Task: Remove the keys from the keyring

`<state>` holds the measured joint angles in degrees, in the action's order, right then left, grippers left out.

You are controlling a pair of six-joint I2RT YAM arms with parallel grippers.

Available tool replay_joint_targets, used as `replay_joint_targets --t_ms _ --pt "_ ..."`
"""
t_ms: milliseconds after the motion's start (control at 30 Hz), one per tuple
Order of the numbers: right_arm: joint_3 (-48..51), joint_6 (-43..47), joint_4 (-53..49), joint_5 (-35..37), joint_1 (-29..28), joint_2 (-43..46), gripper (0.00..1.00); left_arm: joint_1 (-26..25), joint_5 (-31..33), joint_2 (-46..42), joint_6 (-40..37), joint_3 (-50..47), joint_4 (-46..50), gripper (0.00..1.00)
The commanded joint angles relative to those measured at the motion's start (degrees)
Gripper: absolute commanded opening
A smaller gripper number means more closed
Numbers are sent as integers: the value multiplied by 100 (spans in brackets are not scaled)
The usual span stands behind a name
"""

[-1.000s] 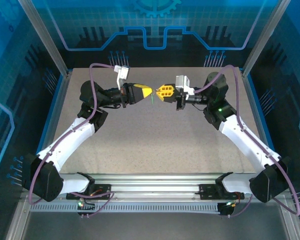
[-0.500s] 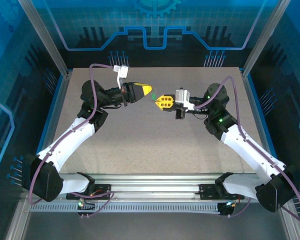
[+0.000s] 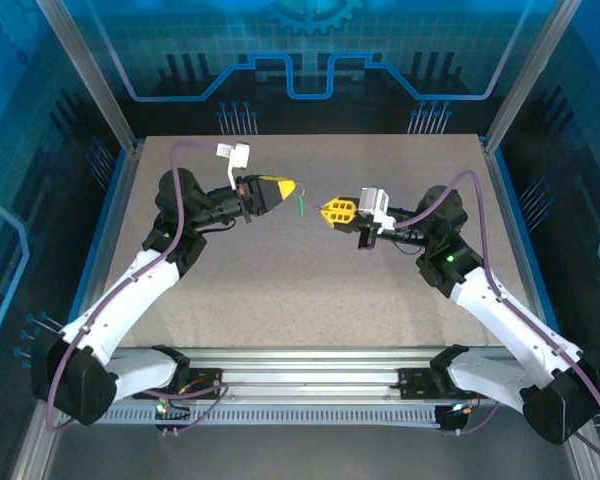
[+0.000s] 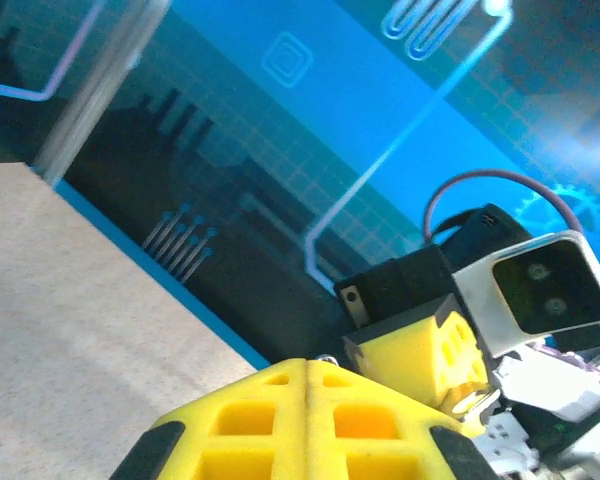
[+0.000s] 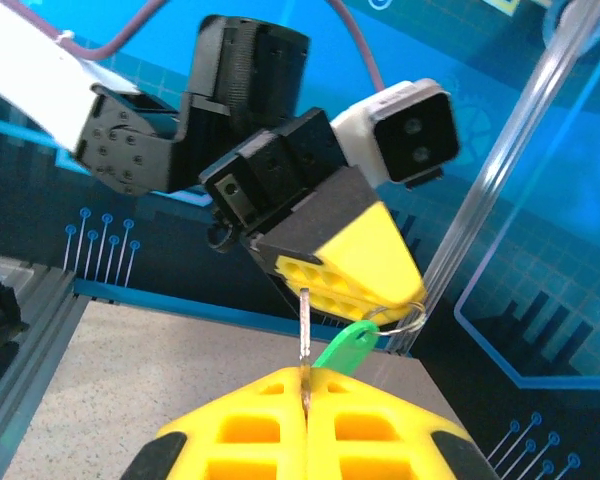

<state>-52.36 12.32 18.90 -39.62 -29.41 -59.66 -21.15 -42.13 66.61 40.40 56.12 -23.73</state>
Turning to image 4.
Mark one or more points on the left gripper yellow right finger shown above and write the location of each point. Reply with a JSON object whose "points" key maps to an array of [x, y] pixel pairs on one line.
{"points": [[325, 445]]}

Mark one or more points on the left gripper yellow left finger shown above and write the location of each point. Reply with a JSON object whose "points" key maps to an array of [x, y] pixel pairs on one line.
{"points": [[290, 440]]}

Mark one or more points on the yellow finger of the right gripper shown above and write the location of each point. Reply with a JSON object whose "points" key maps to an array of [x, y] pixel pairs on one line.
{"points": [[400, 360], [462, 397]]}

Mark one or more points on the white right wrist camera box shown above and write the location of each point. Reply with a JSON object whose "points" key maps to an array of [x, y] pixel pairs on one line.
{"points": [[550, 285]]}

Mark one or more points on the aluminium frame post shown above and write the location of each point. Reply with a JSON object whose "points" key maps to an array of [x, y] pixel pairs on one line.
{"points": [[100, 85]]}

